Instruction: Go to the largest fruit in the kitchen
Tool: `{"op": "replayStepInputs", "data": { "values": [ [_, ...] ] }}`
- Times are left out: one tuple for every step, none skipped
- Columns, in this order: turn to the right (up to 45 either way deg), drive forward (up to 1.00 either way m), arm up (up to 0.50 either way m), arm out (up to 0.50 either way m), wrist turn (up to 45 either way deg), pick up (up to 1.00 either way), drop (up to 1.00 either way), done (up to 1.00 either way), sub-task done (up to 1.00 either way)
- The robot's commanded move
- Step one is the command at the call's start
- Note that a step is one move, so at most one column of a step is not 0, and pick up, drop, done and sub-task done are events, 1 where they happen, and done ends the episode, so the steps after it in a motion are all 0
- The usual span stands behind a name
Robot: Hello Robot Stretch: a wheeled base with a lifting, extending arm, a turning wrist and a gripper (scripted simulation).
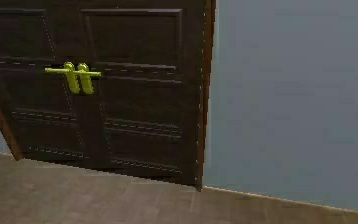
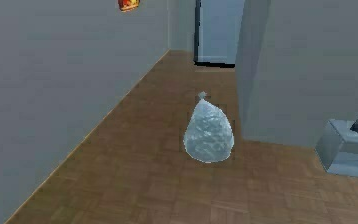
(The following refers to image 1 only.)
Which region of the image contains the dark brown panelled door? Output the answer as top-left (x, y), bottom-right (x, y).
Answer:
top-left (0, 0), bottom-right (88, 160)
top-left (50, 0), bottom-right (217, 192)

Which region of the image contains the yellow door handle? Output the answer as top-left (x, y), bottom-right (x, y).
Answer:
top-left (72, 62), bottom-right (102, 96)
top-left (44, 61), bottom-right (81, 95)

